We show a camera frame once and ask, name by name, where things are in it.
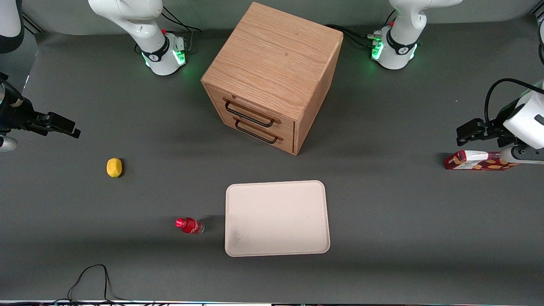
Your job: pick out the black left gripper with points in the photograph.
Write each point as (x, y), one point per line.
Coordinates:
(498, 128)

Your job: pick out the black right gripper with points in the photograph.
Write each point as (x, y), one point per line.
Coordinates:
(17, 115)

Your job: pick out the coke bottle with red cap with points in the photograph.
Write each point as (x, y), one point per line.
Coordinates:
(189, 225)

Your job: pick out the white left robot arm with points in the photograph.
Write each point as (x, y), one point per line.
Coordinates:
(401, 25)

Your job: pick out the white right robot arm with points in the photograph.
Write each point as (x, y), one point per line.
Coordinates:
(144, 25)

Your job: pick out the beige rectangular tray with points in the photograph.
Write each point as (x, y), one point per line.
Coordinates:
(276, 219)

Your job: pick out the red patterned snack box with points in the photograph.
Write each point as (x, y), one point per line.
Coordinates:
(471, 162)

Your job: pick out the yellow lemon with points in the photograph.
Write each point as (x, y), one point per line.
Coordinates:
(114, 167)

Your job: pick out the wooden two-drawer cabinet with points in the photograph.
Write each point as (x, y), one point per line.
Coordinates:
(276, 55)

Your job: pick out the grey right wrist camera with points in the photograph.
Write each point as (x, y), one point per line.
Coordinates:
(6, 144)

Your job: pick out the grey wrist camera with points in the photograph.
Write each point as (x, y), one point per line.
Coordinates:
(6, 144)
(527, 155)

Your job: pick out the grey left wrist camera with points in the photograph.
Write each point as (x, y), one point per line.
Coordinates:
(527, 155)

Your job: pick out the dark metal frame rail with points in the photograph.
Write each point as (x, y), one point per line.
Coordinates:
(32, 23)

